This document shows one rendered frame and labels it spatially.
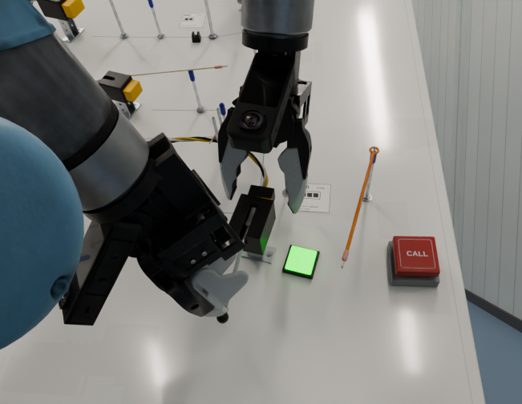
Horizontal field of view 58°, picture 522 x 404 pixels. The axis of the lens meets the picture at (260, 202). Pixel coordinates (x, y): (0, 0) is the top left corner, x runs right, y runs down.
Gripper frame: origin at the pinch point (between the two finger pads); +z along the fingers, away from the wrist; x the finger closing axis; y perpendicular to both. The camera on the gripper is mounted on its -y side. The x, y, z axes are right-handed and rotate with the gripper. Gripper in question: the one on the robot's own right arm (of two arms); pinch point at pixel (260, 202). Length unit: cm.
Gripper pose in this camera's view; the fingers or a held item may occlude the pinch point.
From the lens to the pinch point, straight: 58.5
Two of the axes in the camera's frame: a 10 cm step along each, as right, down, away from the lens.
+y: 3.1, -4.8, 8.2
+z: -0.5, 8.5, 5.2
